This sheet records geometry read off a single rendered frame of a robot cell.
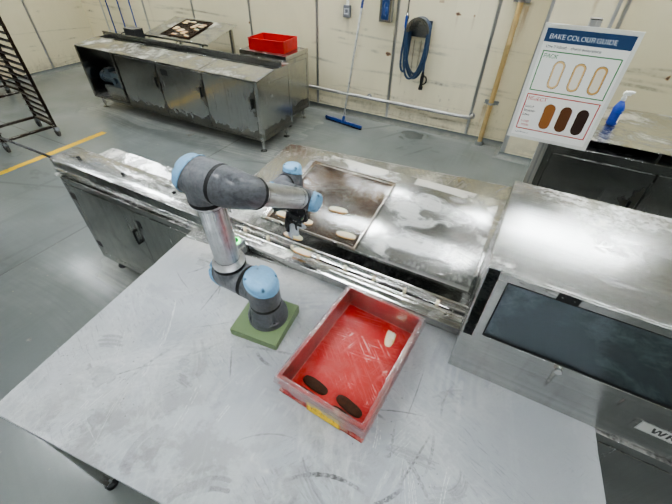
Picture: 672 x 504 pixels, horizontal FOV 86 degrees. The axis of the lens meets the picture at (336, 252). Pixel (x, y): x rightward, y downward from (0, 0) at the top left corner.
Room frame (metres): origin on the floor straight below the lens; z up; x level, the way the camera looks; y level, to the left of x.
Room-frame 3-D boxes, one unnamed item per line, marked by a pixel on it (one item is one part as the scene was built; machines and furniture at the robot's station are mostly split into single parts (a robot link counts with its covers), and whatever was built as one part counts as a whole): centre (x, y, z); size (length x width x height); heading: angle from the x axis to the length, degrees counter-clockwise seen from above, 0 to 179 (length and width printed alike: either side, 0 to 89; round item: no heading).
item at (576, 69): (1.55, -0.93, 1.50); 0.33 x 0.01 x 0.45; 62
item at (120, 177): (1.76, 1.15, 0.89); 1.25 x 0.18 x 0.09; 63
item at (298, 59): (5.03, 0.84, 0.44); 0.70 x 0.55 x 0.87; 63
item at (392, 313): (0.70, -0.07, 0.88); 0.49 x 0.34 x 0.10; 149
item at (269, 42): (5.03, 0.84, 0.94); 0.51 x 0.36 x 0.13; 67
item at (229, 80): (5.13, 1.92, 0.51); 3.00 x 1.26 x 1.03; 63
